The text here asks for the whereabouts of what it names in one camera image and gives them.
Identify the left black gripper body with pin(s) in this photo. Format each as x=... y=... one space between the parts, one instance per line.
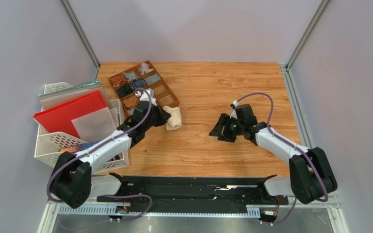
x=157 y=119

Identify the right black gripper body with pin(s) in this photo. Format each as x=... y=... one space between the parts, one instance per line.
x=227 y=128

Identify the beige boxer shorts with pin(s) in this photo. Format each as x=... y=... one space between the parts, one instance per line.
x=175 y=120

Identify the white underwear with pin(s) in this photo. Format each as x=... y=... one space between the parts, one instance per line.
x=147 y=95

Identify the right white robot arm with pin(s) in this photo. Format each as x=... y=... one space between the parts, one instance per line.
x=310 y=175

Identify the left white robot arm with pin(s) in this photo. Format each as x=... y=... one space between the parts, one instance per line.
x=74 y=178

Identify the orange rolled cloth lower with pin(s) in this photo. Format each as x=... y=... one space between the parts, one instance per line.
x=130 y=102

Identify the orange rolled cloth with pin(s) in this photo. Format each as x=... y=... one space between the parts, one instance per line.
x=117 y=80
x=130 y=102

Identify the striped blue rolled cloth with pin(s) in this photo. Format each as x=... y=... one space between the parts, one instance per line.
x=138 y=83

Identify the grey rolled cloth right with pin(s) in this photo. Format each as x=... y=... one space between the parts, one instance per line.
x=152 y=79

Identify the grey rolled cloth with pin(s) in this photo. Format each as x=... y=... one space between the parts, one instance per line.
x=130 y=75
x=152 y=79

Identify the black rolled cloth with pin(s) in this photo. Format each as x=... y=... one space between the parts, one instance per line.
x=124 y=90

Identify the brown compartment organizer box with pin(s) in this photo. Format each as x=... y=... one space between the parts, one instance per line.
x=145 y=76

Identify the grey rolled cloth top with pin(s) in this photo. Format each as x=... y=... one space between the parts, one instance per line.
x=130 y=75

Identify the pink rolled cloth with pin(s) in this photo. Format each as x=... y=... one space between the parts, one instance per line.
x=145 y=68

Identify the orange rolled cloth top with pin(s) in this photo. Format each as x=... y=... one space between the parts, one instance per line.
x=117 y=80

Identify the translucent white folder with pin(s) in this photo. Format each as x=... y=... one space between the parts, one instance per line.
x=98 y=125

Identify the purple book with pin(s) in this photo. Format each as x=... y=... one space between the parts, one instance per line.
x=77 y=148

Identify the red folder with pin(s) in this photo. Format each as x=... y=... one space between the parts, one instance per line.
x=59 y=118

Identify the grey folder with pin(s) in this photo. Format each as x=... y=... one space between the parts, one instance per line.
x=58 y=93

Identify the white file rack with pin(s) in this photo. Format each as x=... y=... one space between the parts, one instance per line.
x=48 y=145

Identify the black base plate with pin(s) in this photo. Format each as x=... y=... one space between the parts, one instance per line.
x=200 y=192

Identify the white slotted cable duct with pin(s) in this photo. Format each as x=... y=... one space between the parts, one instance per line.
x=114 y=209

